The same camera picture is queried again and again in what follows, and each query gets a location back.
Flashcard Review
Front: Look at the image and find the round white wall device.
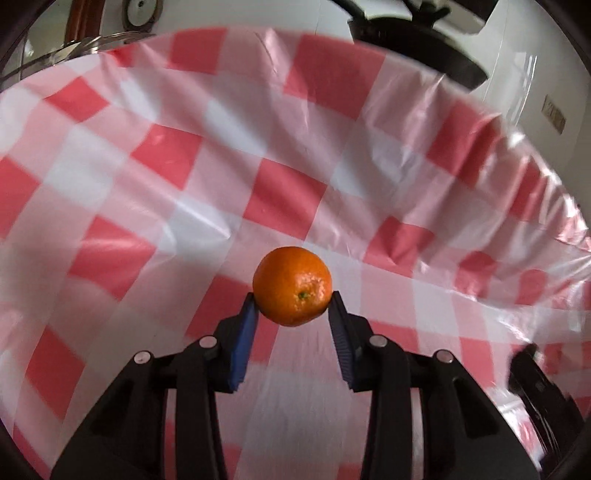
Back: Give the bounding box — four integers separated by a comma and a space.
121, 0, 162, 29

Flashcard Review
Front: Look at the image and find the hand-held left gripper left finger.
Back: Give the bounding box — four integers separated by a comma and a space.
51, 292, 260, 480

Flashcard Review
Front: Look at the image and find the black frying pan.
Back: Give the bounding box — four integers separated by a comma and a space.
332, 0, 489, 90

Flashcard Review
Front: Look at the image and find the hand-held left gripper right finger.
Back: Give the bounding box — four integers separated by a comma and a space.
327, 291, 541, 480

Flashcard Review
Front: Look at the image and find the orange mandarin with stem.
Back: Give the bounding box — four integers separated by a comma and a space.
252, 246, 333, 328

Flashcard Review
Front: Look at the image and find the wall socket plate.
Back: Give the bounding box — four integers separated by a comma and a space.
542, 95, 566, 134

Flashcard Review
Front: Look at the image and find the pan lid with black knob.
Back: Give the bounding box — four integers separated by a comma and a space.
404, 0, 453, 24

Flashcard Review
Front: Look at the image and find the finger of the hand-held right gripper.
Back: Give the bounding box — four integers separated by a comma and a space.
508, 344, 544, 396

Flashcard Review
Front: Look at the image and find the brown wooden post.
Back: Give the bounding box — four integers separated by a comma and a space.
66, 0, 100, 44

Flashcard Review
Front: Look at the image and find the red checked plastic tablecloth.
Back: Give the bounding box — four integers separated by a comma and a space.
0, 25, 591, 480

